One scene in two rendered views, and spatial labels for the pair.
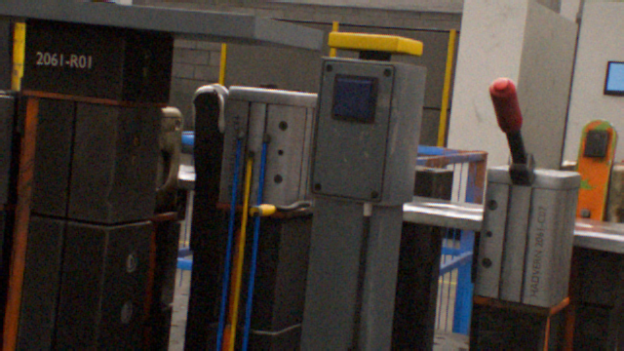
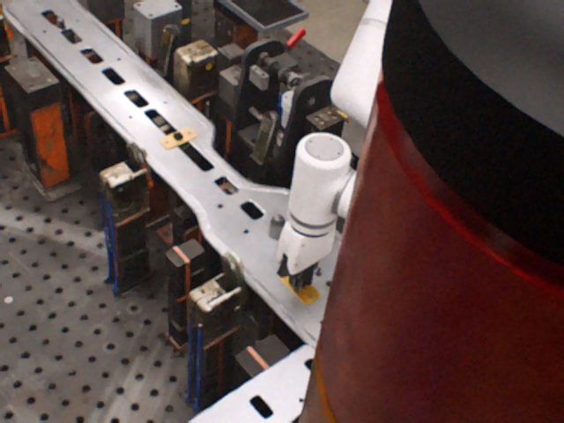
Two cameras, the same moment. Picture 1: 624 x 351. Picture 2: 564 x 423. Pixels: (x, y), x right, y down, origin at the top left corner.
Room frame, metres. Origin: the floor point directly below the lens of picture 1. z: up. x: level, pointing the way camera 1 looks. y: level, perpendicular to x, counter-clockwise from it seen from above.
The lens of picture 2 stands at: (2.48, 0.94, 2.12)
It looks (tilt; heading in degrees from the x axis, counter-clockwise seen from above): 46 degrees down; 201
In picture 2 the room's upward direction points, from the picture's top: 8 degrees clockwise
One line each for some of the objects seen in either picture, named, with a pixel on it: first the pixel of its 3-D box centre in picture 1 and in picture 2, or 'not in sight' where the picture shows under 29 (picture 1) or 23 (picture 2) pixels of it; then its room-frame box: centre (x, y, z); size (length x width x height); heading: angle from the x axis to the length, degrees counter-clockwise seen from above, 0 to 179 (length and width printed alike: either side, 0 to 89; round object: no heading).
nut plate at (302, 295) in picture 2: not in sight; (299, 284); (1.63, 0.67, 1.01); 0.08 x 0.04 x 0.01; 66
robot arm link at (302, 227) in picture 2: not in sight; (314, 212); (1.62, 0.68, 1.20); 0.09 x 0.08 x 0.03; 156
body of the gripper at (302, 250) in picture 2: not in sight; (307, 237); (1.63, 0.67, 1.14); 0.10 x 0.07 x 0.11; 156
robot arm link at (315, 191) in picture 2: not in sight; (321, 179); (1.63, 0.68, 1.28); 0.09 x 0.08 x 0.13; 88
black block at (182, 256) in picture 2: not in sight; (185, 299); (1.66, 0.45, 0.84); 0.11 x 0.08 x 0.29; 156
